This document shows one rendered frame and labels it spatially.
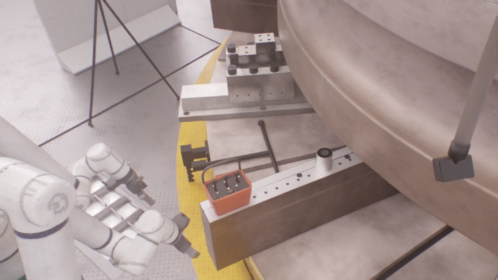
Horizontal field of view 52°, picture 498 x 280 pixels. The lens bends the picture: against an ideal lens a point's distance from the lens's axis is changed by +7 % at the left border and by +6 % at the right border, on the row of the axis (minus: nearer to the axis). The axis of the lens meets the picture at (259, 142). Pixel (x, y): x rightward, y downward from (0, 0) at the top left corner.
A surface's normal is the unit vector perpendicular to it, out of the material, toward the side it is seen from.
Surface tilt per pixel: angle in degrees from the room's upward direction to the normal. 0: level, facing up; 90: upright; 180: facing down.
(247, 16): 90
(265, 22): 90
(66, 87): 0
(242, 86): 90
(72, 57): 37
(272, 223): 90
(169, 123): 0
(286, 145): 0
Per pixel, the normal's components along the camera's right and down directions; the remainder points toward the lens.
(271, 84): 0.06, 0.66
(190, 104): 0.04, 0.39
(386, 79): -0.85, 0.11
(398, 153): -0.82, 0.41
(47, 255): 0.36, 0.52
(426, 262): -0.04, -0.74
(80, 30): 0.74, 0.42
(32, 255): -0.11, 0.54
